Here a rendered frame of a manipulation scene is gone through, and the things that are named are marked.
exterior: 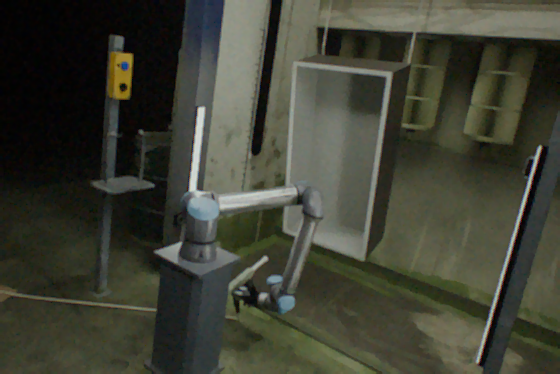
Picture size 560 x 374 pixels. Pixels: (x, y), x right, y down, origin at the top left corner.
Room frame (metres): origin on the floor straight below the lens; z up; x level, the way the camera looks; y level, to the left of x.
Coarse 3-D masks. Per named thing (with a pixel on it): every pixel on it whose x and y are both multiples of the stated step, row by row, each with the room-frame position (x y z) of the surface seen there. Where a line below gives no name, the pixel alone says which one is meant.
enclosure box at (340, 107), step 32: (320, 64) 2.64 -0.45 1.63; (352, 64) 2.64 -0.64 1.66; (384, 64) 2.65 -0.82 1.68; (320, 96) 3.05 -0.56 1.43; (352, 96) 2.92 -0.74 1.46; (384, 96) 2.44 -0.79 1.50; (320, 128) 3.08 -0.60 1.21; (352, 128) 2.94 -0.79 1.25; (384, 128) 2.47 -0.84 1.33; (288, 160) 2.85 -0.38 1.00; (320, 160) 3.11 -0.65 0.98; (352, 160) 2.96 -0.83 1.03; (384, 160) 2.58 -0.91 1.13; (352, 192) 2.99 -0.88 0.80; (384, 192) 2.70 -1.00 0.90; (288, 224) 3.00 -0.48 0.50; (320, 224) 3.06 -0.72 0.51; (352, 224) 3.01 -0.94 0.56; (384, 224) 2.85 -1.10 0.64; (352, 256) 2.65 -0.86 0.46
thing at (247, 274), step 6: (264, 258) 2.74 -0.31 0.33; (258, 264) 2.68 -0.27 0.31; (246, 270) 2.60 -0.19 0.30; (252, 270) 2.60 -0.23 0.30; (240, 276) 2.53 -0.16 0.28; (246, 276) 2.54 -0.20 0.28; (234, 282) 2.47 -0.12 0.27; (240, 282) 2.49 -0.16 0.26; (234, 288) 2.43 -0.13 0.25; (228, 294) 2.38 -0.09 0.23; (234, 300) 2.46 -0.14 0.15
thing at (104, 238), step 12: (120, 36) 2.60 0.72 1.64; (108, 48) 2.60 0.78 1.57; (108, 60) 2.60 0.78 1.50; (108, 72) 2.59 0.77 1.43; (108, 84) 2.59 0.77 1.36; (108, 108) 2.58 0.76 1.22; (108, 120) 2.58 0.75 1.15; (108, 132) 2.57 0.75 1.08; (108, 204) 2.59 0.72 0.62; (108, 216) 2.60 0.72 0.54; (108, 228) 2.60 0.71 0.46; (108, 240) 2.61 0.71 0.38; (108, 252) 2.61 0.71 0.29; (96, 264) 2.59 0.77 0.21; (96, 276) 2.59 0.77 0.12; (96, 288) 2.59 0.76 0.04
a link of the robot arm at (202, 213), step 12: (192, 204) 1.96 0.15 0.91; (204, 204) 1.98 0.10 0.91; (216, 204) 2.00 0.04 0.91; (192, 216) 1.94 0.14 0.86; (204, 216) 1.92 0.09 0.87; (216, 216) 1.96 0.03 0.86; (192, 228) 1.93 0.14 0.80; (204, 228) 1.92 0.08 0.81; (216, 228) 1.98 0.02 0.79; (192, 240) 1.93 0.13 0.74; (204, 240) 1.93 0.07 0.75
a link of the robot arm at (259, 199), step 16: (192, 192) 2.19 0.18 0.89; (208, 192) 2.18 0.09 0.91; (240, 192) 2.22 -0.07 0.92; (256, 192) 2.22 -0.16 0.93; (272, 192) 2.23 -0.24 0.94; (288, 192) 2.25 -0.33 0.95; (304, 192) 2.23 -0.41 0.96; (224, 208) 2.15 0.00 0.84; (240, 208) 2.17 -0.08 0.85; (256, 208) 2.20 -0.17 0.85
